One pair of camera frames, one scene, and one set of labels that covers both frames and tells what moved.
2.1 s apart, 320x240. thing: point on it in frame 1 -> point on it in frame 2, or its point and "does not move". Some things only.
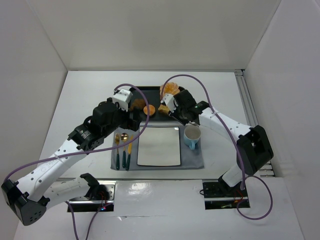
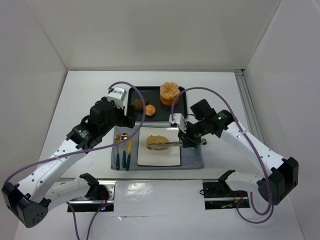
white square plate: [159, 146] does not move
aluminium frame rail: [252, 116] does not move
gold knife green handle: [129, 149] does not move
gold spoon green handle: [124, 138] does not move
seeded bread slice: [163, 109] -> [158, 139]
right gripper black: [176, 114] -> [186, 137]
